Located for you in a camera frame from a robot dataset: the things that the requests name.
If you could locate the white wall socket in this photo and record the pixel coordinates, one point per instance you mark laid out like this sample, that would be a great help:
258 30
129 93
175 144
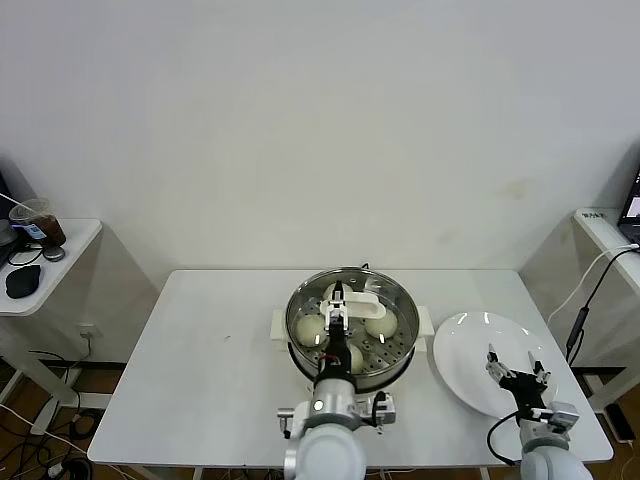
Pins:
87 332

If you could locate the white steamed baozi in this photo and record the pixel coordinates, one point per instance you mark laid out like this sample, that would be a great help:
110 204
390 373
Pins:
356 359
310 331
382 327
330 291

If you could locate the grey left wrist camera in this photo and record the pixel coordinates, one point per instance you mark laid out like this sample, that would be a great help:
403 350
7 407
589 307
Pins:
386 407

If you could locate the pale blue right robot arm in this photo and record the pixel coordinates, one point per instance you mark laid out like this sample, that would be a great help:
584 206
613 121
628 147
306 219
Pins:
550 455

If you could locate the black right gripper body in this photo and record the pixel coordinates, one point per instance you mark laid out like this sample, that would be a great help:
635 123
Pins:
524 392

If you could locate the perforated steel steamer basket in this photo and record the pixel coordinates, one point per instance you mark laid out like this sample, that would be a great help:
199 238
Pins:
395 367

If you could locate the cream electric cooker base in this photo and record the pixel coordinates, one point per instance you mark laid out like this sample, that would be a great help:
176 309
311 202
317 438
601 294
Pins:
425 325

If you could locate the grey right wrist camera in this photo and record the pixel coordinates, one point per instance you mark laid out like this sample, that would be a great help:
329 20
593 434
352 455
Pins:
557 417

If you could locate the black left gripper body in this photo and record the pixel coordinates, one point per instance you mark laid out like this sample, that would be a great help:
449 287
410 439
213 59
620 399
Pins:
337 352

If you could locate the white side table with cup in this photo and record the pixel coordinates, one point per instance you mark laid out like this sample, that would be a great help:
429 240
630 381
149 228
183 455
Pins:
77 234

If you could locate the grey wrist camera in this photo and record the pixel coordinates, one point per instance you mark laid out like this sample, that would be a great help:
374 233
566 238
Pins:
386 407
557 417

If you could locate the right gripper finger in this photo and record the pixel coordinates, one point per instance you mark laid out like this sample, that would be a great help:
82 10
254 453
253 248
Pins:
539 370
496 365

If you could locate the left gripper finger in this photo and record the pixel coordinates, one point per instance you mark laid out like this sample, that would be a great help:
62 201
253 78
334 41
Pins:
344 310
331 315

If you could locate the black device with blue label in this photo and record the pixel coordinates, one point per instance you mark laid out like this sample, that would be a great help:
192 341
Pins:
31 231

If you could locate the printed label sticker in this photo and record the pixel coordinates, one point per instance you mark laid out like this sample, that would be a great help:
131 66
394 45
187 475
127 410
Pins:
592 215

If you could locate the white drinking straw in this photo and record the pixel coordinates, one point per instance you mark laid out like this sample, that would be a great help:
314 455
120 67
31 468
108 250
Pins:
11 200

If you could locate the plastic iced coffee cup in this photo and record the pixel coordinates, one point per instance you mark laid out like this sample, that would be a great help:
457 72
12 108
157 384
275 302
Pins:
49 227

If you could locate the black computer mouse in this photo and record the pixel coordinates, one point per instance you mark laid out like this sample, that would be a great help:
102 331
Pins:
23 281

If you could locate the round grey puck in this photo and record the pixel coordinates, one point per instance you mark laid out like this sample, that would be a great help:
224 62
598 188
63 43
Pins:
54 253

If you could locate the white round plate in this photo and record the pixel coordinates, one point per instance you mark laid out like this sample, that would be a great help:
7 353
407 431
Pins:
465 350

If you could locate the black laptop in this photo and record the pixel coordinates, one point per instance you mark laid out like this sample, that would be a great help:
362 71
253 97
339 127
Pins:
631 202

